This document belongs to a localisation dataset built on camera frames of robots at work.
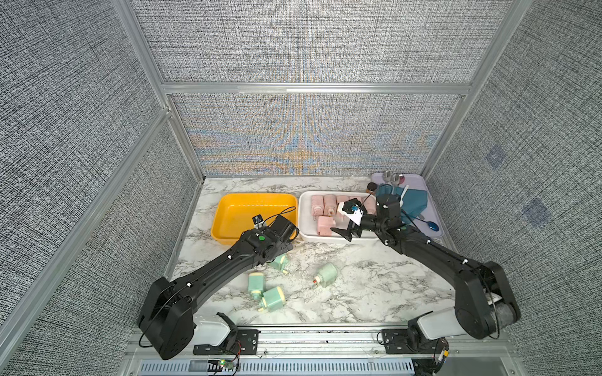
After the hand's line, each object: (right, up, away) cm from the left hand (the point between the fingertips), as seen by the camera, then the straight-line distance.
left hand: (281, 245), depth 83 cm
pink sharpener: (+14, +13, +18) cm, 26 cm away
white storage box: (+10, +5, +17) cm, 20 cm away
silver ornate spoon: (+54, +26, +34) cm, 69 cm away
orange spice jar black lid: (+38, +22, +21) cm, 49 cm away
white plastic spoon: (+54, +16, +26) cm, 62 cm away
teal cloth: (+61, +16, +27) cm, 68 cm away
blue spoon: (+63, +5, +18) cm, 66 cm away
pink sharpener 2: (+25, +17, +20) cm, 36 cm away
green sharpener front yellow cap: (-2, -16, -8) cm, 18 cm away
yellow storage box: (-23, +10, +20) cm, 32 cm away
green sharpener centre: (+16, -10, -1) cm, 19 cm away
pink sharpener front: (+16, +6, +12) cm, 21 cm away
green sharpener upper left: (0, -7, +3) cm, 7 cm away
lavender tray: (+66, +25, +38) cm, 80 cm away
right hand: (+20, +14, -1) cm, 24 cm away
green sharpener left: (-8, -12, -4) cm, 15 cm away
